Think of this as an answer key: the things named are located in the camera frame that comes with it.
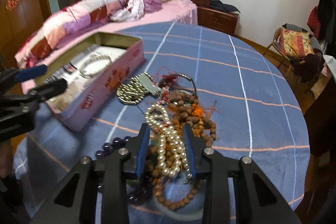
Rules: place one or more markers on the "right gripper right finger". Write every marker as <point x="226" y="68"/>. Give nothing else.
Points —
<point x="257" y="200"/>

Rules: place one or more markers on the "white jade bangle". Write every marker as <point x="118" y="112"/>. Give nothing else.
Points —
<point x="192" y="212"/>

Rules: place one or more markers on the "purple garment on bed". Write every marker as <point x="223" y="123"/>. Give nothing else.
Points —
<point x="151" y="6"/>

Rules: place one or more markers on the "pink bed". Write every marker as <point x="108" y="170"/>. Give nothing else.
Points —
<point x="42" y="43"/>

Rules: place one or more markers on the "pink metal tin box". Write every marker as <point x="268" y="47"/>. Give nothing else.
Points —
<point x="78" y="113"/>

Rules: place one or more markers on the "brown wooden bead mala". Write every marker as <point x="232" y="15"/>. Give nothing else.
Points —
<point x="168" y="153"/>

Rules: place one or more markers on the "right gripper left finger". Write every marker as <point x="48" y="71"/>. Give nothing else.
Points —
<point x="74" y="199"/>

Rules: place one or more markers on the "dark clothes on nightstand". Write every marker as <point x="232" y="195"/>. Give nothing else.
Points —
<point x="220" y="6"/>

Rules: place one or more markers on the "printed paper leaflet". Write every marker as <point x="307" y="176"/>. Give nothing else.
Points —
<point x="81" y="71"/>

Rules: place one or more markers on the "hanging dark coats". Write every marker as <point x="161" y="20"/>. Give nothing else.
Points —
<point x="321" y="20"/>

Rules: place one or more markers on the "wicker chair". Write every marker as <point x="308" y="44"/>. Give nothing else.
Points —
<point x="308" y="68"/>

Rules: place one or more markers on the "leaf-patterned desk cover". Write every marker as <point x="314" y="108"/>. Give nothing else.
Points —
<point x="329" y="69"/>

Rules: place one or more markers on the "colourful patchwork cushion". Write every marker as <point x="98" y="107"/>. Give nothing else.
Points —
<point x="294" y="43"/>

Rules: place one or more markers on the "pink purple striped quilt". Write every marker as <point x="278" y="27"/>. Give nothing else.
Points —
<point x="86" y="12"/>

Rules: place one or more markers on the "wooden nightstand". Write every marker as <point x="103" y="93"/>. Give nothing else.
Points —
<point x="217" y="20"/>

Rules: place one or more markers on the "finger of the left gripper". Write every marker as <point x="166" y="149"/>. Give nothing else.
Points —
<point x="23" y="75"/>
<point x="49" y="90"/>

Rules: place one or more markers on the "blue plaid tablecloth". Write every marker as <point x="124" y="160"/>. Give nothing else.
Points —
<point x="255" y="111"/>

